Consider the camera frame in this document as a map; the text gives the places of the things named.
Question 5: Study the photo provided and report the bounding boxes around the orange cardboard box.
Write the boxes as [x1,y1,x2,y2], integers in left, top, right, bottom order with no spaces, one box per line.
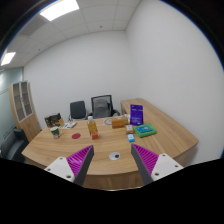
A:
[110,116,130,129]

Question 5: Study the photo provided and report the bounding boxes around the purple standing pouch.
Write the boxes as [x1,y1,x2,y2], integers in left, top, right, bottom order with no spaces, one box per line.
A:
[129,104,144,127]

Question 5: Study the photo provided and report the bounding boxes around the black sofa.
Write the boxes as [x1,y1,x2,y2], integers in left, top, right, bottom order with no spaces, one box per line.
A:
[0,128,30,163]

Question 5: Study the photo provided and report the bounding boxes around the green flat box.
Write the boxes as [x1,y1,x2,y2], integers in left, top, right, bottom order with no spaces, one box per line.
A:
[134,122,158,139]

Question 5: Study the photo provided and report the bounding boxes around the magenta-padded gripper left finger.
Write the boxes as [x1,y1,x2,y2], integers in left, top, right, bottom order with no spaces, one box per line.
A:
[44,144,95,187]

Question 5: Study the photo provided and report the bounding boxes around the wooden side desk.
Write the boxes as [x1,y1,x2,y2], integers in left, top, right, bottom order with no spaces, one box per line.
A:
[119,97,158,117]

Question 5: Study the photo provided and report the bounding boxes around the rectangular ceiling light panel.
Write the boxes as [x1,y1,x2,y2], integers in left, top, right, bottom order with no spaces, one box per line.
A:
[0,51,17,67]
[39,0,80,22]

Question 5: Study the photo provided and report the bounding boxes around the round table cable grommet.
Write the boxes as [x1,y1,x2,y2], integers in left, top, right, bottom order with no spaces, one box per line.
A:
[109,151,121,161]

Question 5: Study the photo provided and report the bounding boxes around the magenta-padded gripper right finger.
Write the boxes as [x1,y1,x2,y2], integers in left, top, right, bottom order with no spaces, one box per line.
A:
[130,143,184,186]

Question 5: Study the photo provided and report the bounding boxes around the brown cardboard box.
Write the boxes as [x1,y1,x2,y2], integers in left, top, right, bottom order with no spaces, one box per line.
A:
[51,113,65,128]

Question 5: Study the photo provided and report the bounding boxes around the grey mesh office chair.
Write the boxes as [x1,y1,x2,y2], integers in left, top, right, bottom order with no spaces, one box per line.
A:
[90,94,120,120]

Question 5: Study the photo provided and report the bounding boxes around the small tan box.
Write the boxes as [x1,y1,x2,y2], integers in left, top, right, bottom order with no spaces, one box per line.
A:
[125,124,135,135]

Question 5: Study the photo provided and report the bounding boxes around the black padded office chair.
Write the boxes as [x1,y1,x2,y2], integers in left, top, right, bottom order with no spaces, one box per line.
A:
[68,100,88,122]

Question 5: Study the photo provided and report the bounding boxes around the yellow drink bottle white cap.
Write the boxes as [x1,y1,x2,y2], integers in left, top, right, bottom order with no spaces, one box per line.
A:
[87,115,100,140]

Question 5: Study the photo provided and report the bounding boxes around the wooden glass-door cabinet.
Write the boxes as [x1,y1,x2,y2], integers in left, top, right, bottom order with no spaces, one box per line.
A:
[8,80,43,143]

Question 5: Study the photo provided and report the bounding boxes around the green and white mug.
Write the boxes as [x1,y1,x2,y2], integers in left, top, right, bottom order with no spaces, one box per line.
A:
[50,126,63,139]

